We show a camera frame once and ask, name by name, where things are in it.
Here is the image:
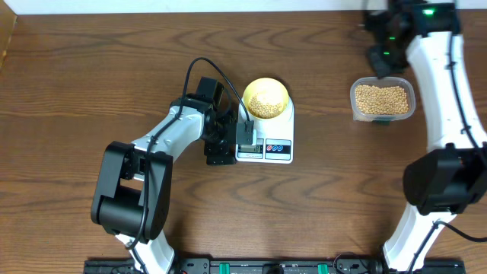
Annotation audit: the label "clear plastic container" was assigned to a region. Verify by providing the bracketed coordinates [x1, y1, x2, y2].
[350, 77, 415, 122]

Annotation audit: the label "white digital kitchen scale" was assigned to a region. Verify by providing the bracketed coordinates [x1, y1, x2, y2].
[235, 98, 294, 164]

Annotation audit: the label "soybeans in yellow bowl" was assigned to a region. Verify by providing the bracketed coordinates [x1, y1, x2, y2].
[248, 92, 285, 119]

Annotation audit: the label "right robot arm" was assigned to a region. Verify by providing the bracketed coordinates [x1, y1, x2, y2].
[363, 0, 486, 273]

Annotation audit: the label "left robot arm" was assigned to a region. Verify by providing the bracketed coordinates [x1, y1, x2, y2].
[91, 96, 237, 273]

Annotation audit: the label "soybeans pile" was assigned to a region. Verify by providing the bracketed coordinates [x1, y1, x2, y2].
[355, 84, 409, 115]

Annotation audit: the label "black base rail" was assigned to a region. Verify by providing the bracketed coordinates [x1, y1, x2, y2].
[82, 257, 466, 274]

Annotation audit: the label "yellow bowl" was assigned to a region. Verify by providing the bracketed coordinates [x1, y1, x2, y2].
[243, 78, 289, 117]

